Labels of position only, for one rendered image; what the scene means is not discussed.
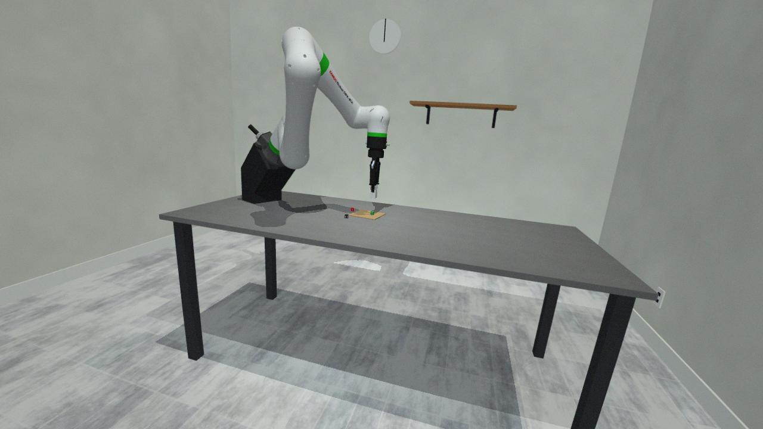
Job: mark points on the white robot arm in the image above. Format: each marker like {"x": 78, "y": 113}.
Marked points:
{"x": 307, "y": 68}

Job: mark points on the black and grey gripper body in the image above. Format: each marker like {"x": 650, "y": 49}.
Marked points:
{"x": 375, "y": 154}

